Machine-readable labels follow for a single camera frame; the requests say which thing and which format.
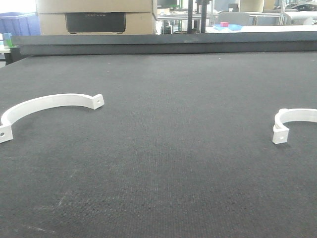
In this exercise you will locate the black vertical posts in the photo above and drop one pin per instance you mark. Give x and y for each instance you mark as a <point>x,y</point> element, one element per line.
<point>203,16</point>

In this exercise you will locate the dark blue background bin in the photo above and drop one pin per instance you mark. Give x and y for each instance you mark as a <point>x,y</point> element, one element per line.
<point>20,23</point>

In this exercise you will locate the large white PVC half clamp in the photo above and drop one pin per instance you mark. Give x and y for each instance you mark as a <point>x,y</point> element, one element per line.
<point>17,112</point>

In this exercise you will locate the stacked cardboard boxes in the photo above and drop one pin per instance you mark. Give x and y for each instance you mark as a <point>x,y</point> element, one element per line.
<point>97,17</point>

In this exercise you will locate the dark raised table edge board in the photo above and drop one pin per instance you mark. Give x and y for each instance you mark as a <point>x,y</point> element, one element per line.
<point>204,43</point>

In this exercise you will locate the green and blue small blocks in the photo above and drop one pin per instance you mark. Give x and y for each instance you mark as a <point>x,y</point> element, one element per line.
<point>7,40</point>

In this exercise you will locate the pink cube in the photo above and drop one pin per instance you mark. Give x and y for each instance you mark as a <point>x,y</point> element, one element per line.
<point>224,24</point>

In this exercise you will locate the light blue tray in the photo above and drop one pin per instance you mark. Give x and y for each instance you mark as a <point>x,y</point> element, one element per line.
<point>230,27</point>

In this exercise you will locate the small white PVC half clamp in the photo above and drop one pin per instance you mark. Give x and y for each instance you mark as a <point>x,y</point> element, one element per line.
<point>280,131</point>

